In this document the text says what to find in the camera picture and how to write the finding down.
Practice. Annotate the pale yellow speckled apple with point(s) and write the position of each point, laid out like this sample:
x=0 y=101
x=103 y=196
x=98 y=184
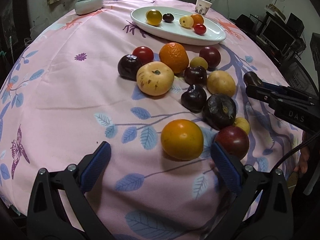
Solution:
x=155 y=78

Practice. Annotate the dark purple cherry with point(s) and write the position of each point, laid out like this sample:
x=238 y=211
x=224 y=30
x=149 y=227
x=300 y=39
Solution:
x=195 y=75
x=194 y=98

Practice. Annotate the right human hand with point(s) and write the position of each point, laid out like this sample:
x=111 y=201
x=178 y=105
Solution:
x=302 y=165

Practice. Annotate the dark cherry with stem scar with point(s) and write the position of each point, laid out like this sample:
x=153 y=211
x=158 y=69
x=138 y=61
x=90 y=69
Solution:
x=168 y=18

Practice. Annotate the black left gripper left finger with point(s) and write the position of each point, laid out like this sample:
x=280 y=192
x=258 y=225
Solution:
x=58 y=208

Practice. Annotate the pink floral tablecloth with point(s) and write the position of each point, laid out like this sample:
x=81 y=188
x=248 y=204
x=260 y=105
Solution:
x=64 y=97

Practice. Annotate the orange yellow tomato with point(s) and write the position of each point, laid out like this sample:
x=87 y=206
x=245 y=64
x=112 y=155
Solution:
x=182 y=139

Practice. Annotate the small yellow apple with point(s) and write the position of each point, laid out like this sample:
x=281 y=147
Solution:
x=186 y=22

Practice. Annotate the dark purple plum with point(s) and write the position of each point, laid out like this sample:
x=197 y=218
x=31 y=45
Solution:
x=128 y=67

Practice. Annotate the red plum near edge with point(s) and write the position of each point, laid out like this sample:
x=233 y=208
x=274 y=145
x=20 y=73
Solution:
x=234 y=140

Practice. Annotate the dark purple cherry front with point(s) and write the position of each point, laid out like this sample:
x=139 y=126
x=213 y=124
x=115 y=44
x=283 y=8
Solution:
x=194 y=98

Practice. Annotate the white oval plate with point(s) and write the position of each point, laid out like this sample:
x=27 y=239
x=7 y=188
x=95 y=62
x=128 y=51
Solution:
x=174 y=31

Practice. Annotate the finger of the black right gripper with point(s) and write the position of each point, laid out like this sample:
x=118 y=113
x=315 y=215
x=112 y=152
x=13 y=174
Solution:
x=288 y=92
x=275 y=100

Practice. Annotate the patterned paper cup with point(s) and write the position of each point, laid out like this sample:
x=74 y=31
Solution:
x=202 y=7

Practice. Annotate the green-yellow tomato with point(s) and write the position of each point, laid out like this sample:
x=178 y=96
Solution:
x=153 y=17

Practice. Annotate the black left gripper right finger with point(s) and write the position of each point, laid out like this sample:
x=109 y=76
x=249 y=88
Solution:
x=262 y=206

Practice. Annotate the computer monitor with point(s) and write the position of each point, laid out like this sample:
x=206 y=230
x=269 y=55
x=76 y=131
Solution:
x=275 y=35

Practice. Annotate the large orange tangerine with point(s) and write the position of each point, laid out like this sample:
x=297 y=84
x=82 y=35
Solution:
x=174 y=56

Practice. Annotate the dark wrinkled date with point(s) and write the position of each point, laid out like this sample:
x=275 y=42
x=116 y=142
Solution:
x=250 y=78

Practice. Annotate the white lidded ceramic jar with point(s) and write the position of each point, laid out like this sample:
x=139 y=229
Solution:
x=83 y=7

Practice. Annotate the large dark wrinkled plum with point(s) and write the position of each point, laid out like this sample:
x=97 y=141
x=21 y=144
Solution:
x=219 y=111

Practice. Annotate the yellow potato-like fruit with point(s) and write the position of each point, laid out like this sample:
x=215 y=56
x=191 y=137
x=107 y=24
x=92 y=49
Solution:
x=220 y=82

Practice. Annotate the small orange tangerine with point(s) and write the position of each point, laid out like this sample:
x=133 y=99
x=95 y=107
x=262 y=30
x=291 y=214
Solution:
x=197 y=19

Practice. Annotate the small yellow-green fruit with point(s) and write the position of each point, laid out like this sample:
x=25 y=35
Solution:
x=199 y=61

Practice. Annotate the dark red plum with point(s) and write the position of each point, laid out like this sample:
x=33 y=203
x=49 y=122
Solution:
x=211 y=55

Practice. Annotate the small yellow loquat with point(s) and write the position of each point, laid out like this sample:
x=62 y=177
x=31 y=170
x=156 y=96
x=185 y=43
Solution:
x=242 y=123

